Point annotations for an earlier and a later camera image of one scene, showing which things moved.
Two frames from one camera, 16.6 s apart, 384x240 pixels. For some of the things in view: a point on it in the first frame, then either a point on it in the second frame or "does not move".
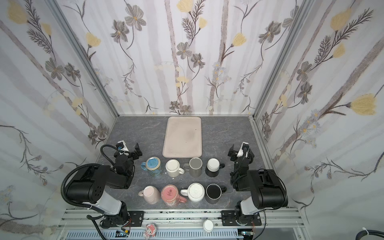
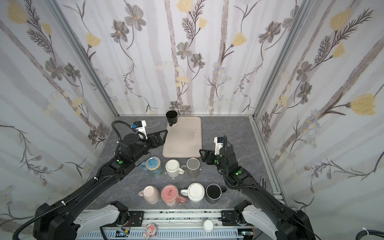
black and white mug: (213, 167) to (172, 117)
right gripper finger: (232, 153) to (207, 156)
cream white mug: (173, 168) does not move
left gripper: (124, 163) to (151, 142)
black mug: (213, 192) does not move
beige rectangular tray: (182, 137) does not move
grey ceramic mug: (194, 167) does not move
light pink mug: (151, 194) does not move
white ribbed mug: (195, 192) does not move
